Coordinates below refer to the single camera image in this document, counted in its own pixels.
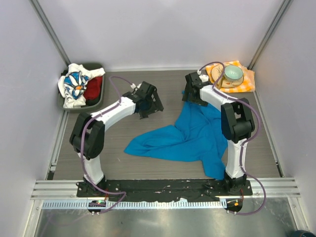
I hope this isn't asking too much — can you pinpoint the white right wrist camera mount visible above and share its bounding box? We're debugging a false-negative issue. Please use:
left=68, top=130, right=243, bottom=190
left=197, top=71, right=209, bottom=83

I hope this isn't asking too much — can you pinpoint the light blue ceramic bowl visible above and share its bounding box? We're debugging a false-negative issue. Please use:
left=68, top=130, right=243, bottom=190
left=224, top=65, right=243, bottom=81

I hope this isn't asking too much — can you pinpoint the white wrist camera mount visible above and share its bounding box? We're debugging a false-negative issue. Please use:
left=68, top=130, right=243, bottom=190
left=197, top=71, right=209, bottom=83
left=130, top=83, right=141, bottom=90

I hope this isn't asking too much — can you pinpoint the white slotted cable duct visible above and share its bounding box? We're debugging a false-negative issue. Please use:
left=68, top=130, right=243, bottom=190
left=42, top=199, right=227, bottom=210

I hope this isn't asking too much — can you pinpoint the black t shirt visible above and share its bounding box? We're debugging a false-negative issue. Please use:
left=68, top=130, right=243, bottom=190
left=60, top=70, right=68, bottom=76

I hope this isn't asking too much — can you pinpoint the dark blue round object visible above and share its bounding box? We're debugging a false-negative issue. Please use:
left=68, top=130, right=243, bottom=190
left=290, top=230, right=316, bottom=237

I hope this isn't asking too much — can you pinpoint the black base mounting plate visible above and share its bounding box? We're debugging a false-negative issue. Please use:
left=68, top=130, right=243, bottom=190
left=76, top=179, right=253, bottom=202

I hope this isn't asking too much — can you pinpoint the cream floral plate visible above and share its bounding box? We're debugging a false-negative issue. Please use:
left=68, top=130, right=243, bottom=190
left=211, top=64, right=244, bottom=89

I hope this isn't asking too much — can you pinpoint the orange checkered cloth napkin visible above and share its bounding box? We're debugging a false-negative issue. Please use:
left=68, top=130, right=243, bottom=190
left=205, top=60, right=255, bottom=93

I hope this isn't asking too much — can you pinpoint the blue t shirt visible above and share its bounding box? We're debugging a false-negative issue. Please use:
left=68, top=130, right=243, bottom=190
left=124, top=102, right=228, bottom=180

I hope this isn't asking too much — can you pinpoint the white flower print t shirt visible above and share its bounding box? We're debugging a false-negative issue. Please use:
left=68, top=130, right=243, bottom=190
left=58, top=63, right=105, bottom=109

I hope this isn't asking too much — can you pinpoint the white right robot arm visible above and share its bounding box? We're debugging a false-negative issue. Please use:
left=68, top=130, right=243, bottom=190
left=182, top=72, right=255, bottom=195

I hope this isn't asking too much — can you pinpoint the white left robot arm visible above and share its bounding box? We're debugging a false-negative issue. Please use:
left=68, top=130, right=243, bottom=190
left=70, top=81, right=163, bottom=197

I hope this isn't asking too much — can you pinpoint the red t shirt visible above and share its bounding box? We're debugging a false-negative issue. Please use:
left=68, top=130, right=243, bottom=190
left=83, top=77, right=103, bottom=106

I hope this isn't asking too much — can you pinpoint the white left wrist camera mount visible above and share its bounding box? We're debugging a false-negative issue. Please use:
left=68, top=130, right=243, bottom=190
left=130, top=83, right=141, bottom=90

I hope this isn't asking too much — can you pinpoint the dark grey plastic basket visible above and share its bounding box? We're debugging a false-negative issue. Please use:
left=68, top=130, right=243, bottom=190
left=57, top=63, right=105, bottom=112

